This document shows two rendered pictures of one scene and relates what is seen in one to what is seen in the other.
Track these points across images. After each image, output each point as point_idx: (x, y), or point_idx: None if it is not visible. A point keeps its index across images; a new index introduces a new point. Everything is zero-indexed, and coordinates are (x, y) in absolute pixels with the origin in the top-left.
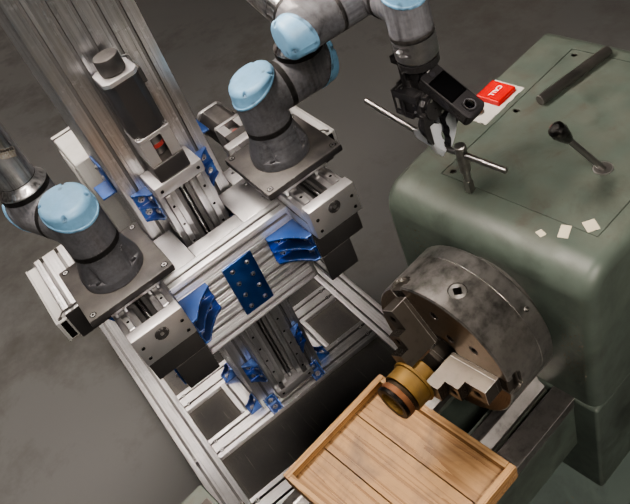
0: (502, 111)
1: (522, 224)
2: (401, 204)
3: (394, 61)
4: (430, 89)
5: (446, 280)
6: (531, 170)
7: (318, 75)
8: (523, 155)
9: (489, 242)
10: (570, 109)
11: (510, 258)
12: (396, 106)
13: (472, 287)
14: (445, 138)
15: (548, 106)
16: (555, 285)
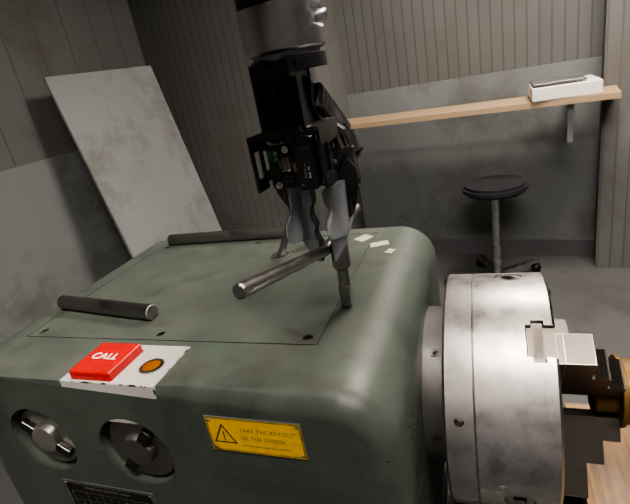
0: (158, 343)
1: (384, 261)
2: (392, 393)
3: (292, 68)
4: (330, 96)
5: (503, 284)
6: (292, 284)
7: None
8: (264, 297)
9: (415, 288)
10: (173, 297)
11: (423, 279)
12: (325, 169)
13: (490, 274)
14: (317, 237)
15: (160, 312)
16: (432, 259)
